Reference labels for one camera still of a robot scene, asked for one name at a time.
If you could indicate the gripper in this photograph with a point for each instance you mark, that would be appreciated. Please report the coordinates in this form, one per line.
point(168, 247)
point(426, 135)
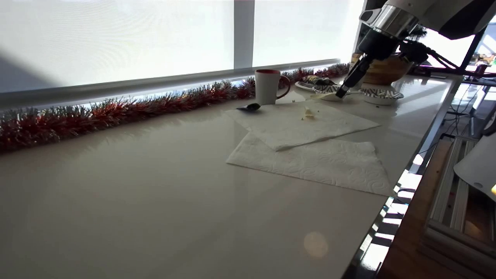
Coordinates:
point(378, 44)

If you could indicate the black and white patterned bowl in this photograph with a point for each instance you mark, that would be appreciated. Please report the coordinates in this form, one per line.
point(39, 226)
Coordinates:
point(327, 88)
point(381, 95)

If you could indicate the red and silver tinsel garland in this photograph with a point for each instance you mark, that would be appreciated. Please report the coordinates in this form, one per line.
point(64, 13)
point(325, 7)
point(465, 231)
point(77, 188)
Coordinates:
point(116, 110)

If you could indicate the white paper towel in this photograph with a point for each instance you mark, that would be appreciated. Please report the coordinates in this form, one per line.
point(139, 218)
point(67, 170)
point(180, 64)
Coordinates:
point(294, 126)
point(321, 162)

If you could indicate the white plate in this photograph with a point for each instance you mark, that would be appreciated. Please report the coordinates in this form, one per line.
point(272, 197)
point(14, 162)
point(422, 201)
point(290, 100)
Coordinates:
point(304, 86)

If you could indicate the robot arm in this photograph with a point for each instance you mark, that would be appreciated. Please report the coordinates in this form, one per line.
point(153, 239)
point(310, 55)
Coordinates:
point(422, 9)

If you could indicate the pale food crumbs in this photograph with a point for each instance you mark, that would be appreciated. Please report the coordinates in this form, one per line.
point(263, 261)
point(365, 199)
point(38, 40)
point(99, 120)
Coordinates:
point(309, 112)

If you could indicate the white roller blind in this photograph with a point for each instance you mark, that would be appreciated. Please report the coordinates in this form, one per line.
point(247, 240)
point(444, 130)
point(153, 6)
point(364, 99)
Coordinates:
point(116, 35)
point(302, 27)

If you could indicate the small dark spoon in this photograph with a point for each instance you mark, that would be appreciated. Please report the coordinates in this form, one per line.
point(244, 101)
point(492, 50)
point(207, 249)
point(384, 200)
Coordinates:
point(251, 107)

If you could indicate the white spoon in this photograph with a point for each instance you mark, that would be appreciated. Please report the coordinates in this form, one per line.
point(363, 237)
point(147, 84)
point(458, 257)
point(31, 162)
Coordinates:
point(328, 97)

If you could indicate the wooden bowl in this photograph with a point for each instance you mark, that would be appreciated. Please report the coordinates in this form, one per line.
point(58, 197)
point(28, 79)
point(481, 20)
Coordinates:
point(387, 69)

